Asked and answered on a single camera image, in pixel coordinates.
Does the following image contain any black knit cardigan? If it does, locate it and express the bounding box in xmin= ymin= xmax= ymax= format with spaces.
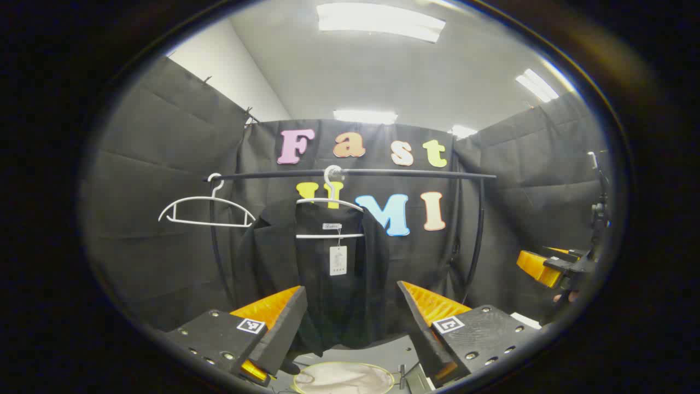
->
xmin=236 ymin=198 xmax=400 ymax=356

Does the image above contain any white plastic clothes hanger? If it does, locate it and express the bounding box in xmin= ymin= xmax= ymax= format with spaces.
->
xmin=158 ymin=173 xmax=256 ymax=228
xmin=295 ymin=165 xmax=366 ymax=240

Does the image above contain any black metal clothes rack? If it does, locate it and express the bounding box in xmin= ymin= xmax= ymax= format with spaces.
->
xmin=203 ymin=169 xmax=498 ymax=310

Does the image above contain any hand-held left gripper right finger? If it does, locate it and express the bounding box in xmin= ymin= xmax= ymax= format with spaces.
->
xmin=396 ymin=280 xmax=542 ymax=388

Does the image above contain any black backdrop cloth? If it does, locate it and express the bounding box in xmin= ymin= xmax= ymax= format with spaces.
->
xmin=82 ymin=55 xmax=610 ymax=351

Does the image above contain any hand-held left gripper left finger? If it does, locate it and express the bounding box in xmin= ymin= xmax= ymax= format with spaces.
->
xmin=164 ymin=285 xmax=308 ymax=386

